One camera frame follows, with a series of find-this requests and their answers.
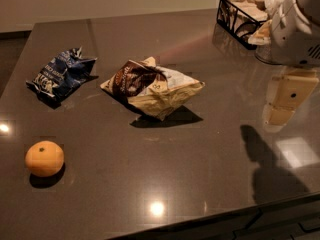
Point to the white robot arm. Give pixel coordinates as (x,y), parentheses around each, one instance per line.
(286,70)

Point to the blue chip bag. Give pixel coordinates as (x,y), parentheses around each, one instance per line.
(64,74)

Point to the brown chip bag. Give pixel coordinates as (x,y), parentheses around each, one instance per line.
(152,89)

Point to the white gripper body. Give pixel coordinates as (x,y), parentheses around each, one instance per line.
(294,40)

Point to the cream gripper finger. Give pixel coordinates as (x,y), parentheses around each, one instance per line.
(277,116)
(292,91)

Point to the black wire basket with packets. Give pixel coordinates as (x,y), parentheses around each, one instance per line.
(241,18)

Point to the orange mandarin fruit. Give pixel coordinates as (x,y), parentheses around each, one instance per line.
(44,159)

